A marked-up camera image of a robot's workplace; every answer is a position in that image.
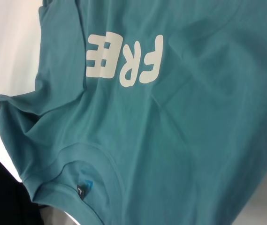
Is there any teal T-shirt with FREE print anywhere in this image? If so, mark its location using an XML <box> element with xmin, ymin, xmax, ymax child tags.
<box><xmin>0</xmin><ymin>0</ymin><xmax>267</xmax><ymax>225</ymax></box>

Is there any dark robot torso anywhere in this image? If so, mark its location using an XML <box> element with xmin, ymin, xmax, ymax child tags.
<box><xmin>0</xmin><ymin>142</ymin><xmax>45</xmax><ymax>225</ymax></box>

